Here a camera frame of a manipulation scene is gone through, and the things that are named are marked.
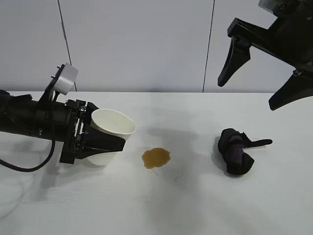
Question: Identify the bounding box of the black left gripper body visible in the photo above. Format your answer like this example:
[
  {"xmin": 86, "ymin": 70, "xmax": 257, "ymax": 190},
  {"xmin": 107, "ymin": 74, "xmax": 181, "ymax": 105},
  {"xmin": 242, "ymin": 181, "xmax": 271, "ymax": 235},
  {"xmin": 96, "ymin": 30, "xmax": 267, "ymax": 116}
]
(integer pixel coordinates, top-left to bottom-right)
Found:
[{"xmin": 36, "ymin": 99, "xmax": 89, "ymax": 165}]

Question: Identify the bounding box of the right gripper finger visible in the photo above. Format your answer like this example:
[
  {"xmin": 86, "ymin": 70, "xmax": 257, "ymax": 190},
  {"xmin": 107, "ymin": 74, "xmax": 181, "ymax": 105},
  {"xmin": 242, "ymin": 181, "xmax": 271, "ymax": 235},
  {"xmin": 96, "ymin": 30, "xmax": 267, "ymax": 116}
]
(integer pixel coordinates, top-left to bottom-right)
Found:
[
  {"xmin": 217, "ymin": 36, "xmax": 252, "ymax": 87},
  {"xmin": 268, "ymin": 70, "xmax": 313, "ymax": 111}
]

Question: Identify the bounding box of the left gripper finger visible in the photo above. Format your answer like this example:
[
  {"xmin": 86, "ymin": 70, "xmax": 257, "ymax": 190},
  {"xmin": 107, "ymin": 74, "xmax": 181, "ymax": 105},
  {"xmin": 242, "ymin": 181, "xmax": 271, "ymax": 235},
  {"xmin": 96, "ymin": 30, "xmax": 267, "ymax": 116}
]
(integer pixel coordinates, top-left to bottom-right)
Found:
[
  {"xmin": 80, "ymin": 125, "xmax": 127, "ymax": 160},
  {"xmin": 85, "ymin": 101, "xmax": 99, "ymax": 116}
]

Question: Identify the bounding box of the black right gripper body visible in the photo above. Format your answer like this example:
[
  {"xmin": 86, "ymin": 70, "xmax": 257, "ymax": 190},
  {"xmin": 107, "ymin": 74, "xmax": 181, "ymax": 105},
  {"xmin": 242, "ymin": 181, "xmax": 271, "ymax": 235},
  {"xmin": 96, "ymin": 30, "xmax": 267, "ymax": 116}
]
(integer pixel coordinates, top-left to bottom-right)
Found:
[{"xmin": 227, "ymin": 0, "xmax": 313, "ymax": 71}]

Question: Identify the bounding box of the white paper cup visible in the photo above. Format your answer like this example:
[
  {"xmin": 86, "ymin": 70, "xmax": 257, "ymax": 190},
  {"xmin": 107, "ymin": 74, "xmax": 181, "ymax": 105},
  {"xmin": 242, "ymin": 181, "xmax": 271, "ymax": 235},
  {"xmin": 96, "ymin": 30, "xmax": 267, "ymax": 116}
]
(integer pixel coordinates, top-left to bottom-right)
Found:
[{"xmin": 87, "ymin": 108, "xmax": 136, "ymax": 166}]

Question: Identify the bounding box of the black and purple cloth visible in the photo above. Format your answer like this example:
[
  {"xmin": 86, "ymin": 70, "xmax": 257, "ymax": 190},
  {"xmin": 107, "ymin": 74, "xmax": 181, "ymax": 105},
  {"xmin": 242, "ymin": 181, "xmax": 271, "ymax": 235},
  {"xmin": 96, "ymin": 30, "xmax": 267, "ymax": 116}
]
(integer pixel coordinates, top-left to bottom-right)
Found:
[{"xmin": 214, "ymin": 128, "xmax": 273, "ymax": 176}]

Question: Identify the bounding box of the brown liquid spill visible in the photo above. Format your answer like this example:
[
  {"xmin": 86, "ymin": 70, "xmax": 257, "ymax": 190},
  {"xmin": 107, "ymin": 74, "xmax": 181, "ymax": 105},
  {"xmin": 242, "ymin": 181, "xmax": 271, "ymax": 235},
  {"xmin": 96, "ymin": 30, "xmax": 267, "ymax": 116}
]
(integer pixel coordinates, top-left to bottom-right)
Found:
[{"xmin": 141, "ymin": 147, "xmax": 171, "ymax": 177}]

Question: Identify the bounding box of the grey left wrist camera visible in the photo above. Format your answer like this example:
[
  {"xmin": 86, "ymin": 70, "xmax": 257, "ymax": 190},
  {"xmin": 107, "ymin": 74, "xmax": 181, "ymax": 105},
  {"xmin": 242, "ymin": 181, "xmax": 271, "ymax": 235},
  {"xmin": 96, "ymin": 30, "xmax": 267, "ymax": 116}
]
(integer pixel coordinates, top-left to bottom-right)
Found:
[{"xmin": 39, "ymin": 62, "xmax": 79, "ymax": 111}]

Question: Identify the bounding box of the black camera cable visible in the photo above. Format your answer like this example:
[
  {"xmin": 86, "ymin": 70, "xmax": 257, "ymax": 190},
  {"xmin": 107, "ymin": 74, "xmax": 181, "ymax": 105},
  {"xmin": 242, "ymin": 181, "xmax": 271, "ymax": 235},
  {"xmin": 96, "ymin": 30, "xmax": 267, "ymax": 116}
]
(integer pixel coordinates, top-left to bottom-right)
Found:
[{"xmin": 0, "ymin": 90, "xmax": 61, "ymax": 172}]

